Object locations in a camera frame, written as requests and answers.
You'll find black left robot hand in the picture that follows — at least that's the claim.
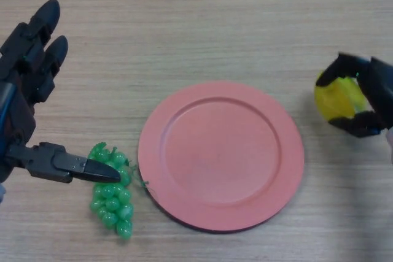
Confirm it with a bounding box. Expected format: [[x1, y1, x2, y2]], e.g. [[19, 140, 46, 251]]
[[0, 0, 121, 185]]

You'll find pink round plate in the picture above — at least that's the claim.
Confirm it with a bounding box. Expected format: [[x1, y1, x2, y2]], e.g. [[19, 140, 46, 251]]
[[137, 80, 305, 233]]

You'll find yellow starfruit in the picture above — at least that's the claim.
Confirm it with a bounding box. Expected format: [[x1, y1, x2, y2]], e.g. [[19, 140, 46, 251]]
[[313, 71, 367, 121]]

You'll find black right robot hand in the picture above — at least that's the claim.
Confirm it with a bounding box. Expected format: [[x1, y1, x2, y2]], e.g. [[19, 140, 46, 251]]
[[315, 52, 393, 139]]

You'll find green grape bunch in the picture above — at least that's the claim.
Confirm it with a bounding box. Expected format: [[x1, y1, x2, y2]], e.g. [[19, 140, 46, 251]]
[[88, 142, 150, 243]]

